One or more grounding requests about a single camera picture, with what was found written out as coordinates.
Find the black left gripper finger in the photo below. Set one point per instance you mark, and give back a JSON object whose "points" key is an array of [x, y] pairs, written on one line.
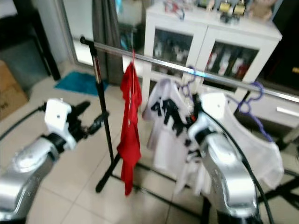
{"points": [[81, 108], [99, 123]]}

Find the white t-shirt black print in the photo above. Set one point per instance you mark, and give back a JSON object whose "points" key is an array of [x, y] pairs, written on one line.
{"points": [[163, 149]]}

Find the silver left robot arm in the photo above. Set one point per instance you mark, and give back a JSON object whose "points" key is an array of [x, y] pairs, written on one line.
{"points": [[28, 182]]}

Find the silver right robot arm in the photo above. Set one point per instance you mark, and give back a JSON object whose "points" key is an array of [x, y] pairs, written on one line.
{"points": [[224, 172]]}

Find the red hanger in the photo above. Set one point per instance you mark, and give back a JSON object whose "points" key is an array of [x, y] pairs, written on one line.
{"points": [[133, 56]]}

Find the coloured hanger bundle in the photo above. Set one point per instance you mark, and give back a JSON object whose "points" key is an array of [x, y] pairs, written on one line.
{"points": [[174, 8]]}

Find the teal floor mat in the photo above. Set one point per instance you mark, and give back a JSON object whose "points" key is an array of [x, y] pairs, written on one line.
{"points": [[79, 83]]}

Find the red t-shirt white print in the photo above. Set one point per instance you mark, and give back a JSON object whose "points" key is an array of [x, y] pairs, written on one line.
{"points": [[128, 140]]}

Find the chrome and black clothes rack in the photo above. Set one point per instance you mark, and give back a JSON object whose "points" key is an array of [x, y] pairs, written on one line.
{"points": [[121, 51]]}

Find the brown cardboard box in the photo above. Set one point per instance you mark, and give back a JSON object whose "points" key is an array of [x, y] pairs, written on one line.
{"points": [[11, 95]]}

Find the white glass-door cabinet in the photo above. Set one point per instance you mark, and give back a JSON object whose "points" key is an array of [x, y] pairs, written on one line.
{"points": [[201, 28]]}

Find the grey curtain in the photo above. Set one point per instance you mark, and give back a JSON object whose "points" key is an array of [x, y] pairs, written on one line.
{"points": [[105, 23]]}

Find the white drawer unit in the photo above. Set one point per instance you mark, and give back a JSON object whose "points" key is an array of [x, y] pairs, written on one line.
{"points": [[285, 119]]}

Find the black desk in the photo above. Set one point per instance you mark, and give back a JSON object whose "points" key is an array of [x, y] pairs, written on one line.
{"points": [[23, 32]]}

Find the small gold trophy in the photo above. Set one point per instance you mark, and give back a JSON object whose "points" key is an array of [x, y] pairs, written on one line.
{"points": [[225, 7], [240, 7]]}

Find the black tv stand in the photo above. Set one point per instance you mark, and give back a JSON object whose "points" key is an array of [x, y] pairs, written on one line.
{"points": [[285, 46]]}

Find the beige plush toy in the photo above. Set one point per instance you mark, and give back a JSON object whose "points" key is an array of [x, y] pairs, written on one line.
{"points": [[261, 9]]}

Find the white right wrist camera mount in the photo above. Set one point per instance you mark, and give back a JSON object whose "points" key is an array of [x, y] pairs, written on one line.
{"points": [[215, 105]]}

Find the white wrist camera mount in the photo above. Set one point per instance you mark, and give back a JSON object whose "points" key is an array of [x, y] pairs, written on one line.
{"points": [[57, 116], [215, 105]]}

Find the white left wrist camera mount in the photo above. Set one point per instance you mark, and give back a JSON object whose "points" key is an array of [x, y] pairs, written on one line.
{"points": [[57, 116]]}

